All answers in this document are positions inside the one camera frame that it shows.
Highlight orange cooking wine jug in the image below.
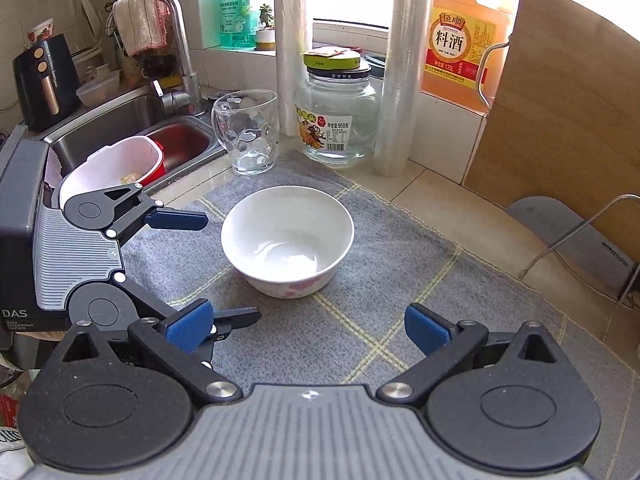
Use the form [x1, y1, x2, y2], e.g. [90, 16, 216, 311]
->
[422, 0, 516, 113]

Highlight steel kitchen faucet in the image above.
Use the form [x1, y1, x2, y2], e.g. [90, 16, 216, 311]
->
[151, 0, 205, 117]

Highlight clear glass mug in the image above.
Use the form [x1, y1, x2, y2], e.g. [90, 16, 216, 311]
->
[212, 89, 279, 176]

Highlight metal wire rack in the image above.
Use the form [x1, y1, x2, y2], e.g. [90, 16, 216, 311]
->
[516, 193, 640, 311]

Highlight white bowl with pink flowers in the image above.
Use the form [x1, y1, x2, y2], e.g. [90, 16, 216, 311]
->
[220, 185, 355, 299]

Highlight small potted succulent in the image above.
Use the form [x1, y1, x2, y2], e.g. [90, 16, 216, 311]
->
[255, 3, 277, 51]

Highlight stainless steel sink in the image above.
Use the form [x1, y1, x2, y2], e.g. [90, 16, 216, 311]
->
[37, 88, 224, 193]

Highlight bamboo cutting board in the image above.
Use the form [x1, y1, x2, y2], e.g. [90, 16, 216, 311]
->
[463, 0, 639, 258]

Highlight grey checked dish mat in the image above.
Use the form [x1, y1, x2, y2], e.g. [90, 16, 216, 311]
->
[124, 154, 639, 479]

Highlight glass jar with green lid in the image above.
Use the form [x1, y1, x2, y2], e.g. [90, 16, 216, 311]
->
[294, 47, 380, 168]

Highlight green dish soap bottle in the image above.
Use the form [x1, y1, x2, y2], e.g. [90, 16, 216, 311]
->
[218, 0, 257, 50]

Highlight black air fryer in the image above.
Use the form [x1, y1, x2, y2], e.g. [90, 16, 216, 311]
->
[12, 34, 81, 132]

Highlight pink striped dish cloth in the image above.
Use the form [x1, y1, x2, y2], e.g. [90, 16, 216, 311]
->
[113, 0, 171, 56]

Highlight plastic wrap roll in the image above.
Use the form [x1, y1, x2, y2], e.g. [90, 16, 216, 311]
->
[273, 0, 312, 138]
[373, 0, 433, 178]

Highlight santoku kitchen knife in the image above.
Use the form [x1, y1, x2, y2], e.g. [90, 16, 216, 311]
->
[505, 195, 639, 296]

